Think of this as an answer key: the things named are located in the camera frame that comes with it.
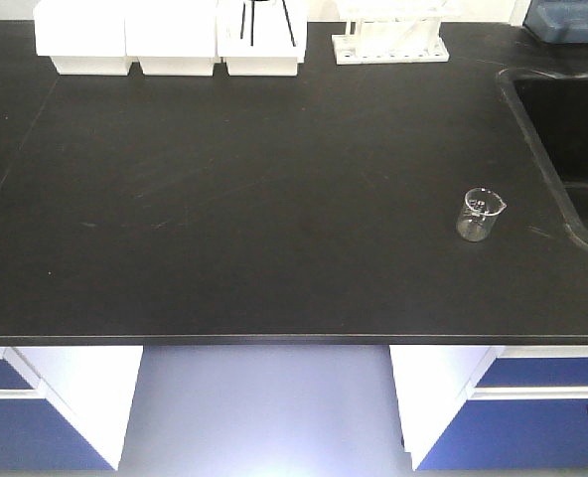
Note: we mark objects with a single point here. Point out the blue device at corner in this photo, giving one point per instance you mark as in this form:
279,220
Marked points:
558,22

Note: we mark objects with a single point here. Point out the small clear glass beaker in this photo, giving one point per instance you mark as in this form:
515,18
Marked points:
479,213

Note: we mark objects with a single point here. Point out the left white storage bin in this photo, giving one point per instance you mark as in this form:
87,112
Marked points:
82,37

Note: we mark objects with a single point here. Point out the black lab sink basin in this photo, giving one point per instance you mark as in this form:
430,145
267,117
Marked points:
551,110

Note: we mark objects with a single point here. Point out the black wire tripod stand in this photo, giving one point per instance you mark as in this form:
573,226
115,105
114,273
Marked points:
266,24

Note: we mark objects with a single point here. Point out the left blue white cabinet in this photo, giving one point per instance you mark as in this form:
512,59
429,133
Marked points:
65,407

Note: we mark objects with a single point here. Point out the white test tube rack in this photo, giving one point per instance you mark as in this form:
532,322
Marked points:
392,32

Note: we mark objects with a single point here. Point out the middle white storage bin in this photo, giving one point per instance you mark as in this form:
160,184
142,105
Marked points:
172,38

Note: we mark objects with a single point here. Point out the right white storage bin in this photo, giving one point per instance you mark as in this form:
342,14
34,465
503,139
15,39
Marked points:
243,60

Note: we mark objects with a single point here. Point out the white storage bin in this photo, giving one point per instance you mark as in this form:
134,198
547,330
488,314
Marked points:
172,38
82,37
243,60

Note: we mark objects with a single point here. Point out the right blue white cabinet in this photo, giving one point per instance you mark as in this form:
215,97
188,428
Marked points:
492,407

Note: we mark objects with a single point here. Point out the blue white cabinet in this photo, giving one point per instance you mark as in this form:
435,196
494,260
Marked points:
492,407
65,407

